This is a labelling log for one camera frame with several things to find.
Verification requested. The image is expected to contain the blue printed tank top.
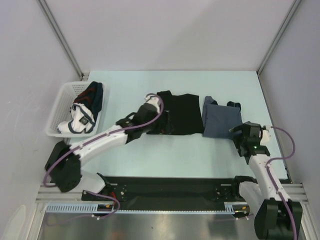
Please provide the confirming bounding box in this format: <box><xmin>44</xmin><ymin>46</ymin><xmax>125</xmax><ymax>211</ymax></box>
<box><xmin>202</xmin><ymin>96</ymin><xmax>243</xmax><ymax>140</ymax></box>

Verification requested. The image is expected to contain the black tank top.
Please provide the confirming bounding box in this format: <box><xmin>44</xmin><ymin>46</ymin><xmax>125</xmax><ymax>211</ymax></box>
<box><xmin>147</xmin><ymin>90</ymin><xmax>204</xmax><ymax>136</ymax></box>

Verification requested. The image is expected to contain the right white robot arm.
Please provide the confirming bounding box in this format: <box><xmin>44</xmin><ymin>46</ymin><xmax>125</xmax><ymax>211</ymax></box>
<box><xmin>229</xmin><ymin>121</ymin><xmax>303</xmax><ymax>240</ymax></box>

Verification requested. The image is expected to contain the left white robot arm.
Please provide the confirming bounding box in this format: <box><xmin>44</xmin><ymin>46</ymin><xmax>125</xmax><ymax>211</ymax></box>
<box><xmin>43</xmin><ymin>103</ymin><xmax>173</xmax><ymax>200</ymax></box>

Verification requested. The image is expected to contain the dark navy red garment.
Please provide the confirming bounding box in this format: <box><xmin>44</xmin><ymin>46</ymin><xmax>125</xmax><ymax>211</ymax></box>
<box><xmin>73</xmin><ymin>81</ymin><xmax>104</xmax><ymax>121</ymax></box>

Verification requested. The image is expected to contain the white plastic laundry basket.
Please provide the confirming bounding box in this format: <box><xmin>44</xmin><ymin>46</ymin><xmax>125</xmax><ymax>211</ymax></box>
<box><xmin>45</xmin><ymin>81</ymin><xmax>102</xmax><ymax>138</ymax></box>

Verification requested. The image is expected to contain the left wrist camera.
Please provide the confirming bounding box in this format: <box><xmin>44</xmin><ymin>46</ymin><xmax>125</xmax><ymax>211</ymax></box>
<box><xmin>144</xmin><ymin>93</ymin><xmax>163</xmax><ymax>114</ymax></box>

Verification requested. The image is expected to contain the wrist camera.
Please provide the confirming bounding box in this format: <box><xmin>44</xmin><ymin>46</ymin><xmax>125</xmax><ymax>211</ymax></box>
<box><xmin>144</xmin><ymin>93</ymin><xmax>163</xmax><ymax>114</ymax></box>
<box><xmin>260</xmin><ymin>125</ymin><xmax>271</xmax><ymax>146</ymax></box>

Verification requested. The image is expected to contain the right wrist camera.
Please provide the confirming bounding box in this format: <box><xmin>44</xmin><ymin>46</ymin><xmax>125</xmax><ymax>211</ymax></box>
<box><xmin>260</xmin><ymin>125</ymin><xmax>271</xmax><ymax>146</ymax></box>

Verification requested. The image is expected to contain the slotted cable duct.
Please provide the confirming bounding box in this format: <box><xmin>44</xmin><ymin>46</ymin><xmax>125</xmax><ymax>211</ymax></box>
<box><xmin>45</xmin><ymin>202</ymin><xmax>250</xmax><ymax>215</ymax></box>

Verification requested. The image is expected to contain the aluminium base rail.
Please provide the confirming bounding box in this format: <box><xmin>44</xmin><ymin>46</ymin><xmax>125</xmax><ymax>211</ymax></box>
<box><xmin>35</xmin><ymin>183</ymin><xmax>309</xmax><ymax>205</ymax></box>

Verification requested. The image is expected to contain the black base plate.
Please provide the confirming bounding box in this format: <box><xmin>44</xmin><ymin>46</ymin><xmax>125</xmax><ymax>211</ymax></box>
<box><xmin>81</xmin><ymin>176</ymin><xmax>256</xmax><ymax>210</ymax></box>

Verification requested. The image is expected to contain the right aluminium frame post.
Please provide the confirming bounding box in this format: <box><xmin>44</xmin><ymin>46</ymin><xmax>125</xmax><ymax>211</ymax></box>
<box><xmin>256</xmin><ymin>0</ymin><xmax>304</xmax><ymax>77</ymax></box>

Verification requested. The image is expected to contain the aluminium frame post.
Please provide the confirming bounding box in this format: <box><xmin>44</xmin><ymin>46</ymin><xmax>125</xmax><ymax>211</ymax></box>
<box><xmin>256</xmin><ymin>0</ymin><xmax>304</xmax><ymax>77</ymax></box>
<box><xmin>36</xmin><ymin>0</ymin><xmax>84</xmax><ymax>80</ymax></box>

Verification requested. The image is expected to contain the left aluminium frame post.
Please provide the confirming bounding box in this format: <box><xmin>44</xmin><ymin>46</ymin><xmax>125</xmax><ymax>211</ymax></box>
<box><xmin>36</xmin><ymin>0</ymin><xmax>84</xmax><ymax>80</ymax></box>

